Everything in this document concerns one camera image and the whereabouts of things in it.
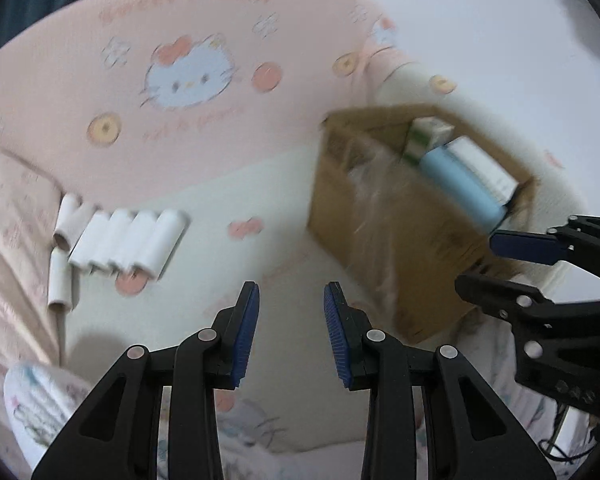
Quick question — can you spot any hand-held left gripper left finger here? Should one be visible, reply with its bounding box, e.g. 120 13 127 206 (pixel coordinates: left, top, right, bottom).
31 281 260 480

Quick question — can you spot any white spiral notebook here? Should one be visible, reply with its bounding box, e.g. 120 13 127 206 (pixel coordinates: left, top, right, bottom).
447 136 521 206

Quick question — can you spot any black cable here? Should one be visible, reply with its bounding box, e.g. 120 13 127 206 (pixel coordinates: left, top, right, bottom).
539 402 600 462

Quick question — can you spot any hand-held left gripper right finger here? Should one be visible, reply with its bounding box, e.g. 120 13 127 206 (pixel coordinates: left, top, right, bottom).
323 281 556 480

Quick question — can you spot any light blue packet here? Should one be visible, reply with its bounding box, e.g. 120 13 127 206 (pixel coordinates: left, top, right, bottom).
420 147 507 234

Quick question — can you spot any pink printed blanket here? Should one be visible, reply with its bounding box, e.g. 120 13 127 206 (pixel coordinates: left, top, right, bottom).
0 0 600 466

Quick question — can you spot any brown cardboard box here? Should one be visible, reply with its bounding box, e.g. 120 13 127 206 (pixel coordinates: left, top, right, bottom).
307 102 538 346

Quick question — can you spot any pink striped pillow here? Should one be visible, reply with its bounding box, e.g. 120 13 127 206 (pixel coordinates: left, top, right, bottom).
0 145 67 366

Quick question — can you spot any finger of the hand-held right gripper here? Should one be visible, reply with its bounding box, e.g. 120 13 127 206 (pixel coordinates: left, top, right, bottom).
489 215 600 286
454 274 571 333

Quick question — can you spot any white printed cloth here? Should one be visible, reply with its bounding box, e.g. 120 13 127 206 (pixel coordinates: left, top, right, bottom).
4 361 97 477

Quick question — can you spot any green and white small box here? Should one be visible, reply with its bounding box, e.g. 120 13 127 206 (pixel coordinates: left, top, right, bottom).
404 116 455 163

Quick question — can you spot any clear plastic film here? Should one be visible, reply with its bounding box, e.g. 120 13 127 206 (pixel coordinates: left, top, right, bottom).
345 145 421 321

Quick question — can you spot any white cardboard tube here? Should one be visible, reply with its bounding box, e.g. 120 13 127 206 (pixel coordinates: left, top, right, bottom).
54 194 82 252
47 249 77 312
77 201 103 233

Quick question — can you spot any white paper roll pack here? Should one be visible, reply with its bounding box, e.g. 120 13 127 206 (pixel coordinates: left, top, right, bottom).
69 208 190 281

